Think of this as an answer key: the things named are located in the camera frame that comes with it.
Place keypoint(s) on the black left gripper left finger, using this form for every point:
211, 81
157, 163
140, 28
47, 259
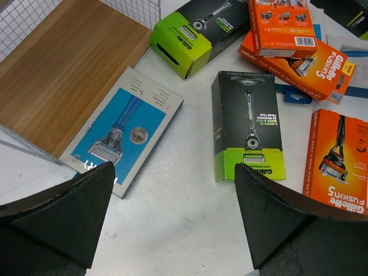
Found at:
56, 231

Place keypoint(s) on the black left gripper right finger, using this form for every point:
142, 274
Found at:
289, 233

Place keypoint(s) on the blue Harry's razor box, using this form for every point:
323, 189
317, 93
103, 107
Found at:
124, 129
296, 96

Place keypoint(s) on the orange Gillette Fusion5 box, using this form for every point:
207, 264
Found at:
325, 75
336, 161

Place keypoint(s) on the green black Gillette Labs box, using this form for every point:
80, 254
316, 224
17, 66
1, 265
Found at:
350, 14
246, 126
193, 35

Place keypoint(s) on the orange Gillette cartridge box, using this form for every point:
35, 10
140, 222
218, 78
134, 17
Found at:
282, 28

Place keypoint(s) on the blue white Harry's box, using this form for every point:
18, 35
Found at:
356, 51

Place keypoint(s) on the white wire wooden shelf rack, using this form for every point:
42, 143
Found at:
53, 81

